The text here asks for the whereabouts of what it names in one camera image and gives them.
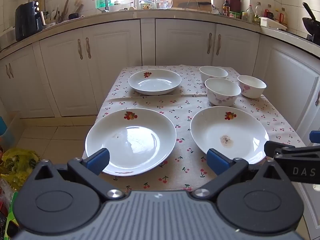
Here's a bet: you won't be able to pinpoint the red and white plastic bag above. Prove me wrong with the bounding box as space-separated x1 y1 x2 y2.
0 177 15 213

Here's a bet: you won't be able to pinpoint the white plastic tray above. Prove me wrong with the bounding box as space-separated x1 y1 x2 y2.
259 17 288 31

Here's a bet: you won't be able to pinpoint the black wok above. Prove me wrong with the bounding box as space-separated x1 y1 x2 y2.
302 2 320 39

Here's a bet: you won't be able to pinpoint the white kitchen cabinets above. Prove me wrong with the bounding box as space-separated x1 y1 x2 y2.
0 17 320 140

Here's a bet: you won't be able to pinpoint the glass jar with lid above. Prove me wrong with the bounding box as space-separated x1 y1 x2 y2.
139 0 157 10

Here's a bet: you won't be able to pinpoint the wooden spatula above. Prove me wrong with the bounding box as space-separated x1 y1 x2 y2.
61 0 69 22

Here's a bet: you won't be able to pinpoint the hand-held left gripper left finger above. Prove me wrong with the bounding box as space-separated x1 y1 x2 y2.
32 148 127 202

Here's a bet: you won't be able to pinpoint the dark red knife block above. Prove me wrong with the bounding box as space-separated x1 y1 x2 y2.
227 0 242 14

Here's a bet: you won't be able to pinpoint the yellow plastic bag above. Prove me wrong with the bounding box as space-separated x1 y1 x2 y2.
1 148 42 188

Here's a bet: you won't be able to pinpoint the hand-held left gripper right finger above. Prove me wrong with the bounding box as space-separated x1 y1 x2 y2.
191 148 284 202

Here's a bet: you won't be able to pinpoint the white bowl with pink flowers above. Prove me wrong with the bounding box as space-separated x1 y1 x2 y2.
199 66 229 83
237 75 267 99
204 77 242 106

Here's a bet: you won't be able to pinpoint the cherry print tablecloth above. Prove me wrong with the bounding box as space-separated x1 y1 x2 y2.
82 64 307 193

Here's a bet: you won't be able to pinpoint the red bottle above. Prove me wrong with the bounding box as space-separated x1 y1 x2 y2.
264 4 274 20

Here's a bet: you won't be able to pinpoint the cooking oil bottle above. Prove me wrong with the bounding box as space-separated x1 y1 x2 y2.
279 7 288 29

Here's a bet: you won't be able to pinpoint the green package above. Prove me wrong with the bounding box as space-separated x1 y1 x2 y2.
5 192 20 238

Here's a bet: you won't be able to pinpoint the black air fryer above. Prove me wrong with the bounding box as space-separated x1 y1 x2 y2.
14 1 43 42

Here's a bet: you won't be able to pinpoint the beige kitchen countertop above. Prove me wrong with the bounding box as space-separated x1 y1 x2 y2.
0 6 320 54

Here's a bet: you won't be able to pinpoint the white plate with fruit print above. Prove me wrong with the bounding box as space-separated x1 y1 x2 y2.
190 106 270 165
85 108 177 177
128 69 182 96

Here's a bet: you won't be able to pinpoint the blue container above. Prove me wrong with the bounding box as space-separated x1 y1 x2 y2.
0 116 15 153

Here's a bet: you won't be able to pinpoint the gas stove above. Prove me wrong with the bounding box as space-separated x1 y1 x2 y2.
306 34 320 46

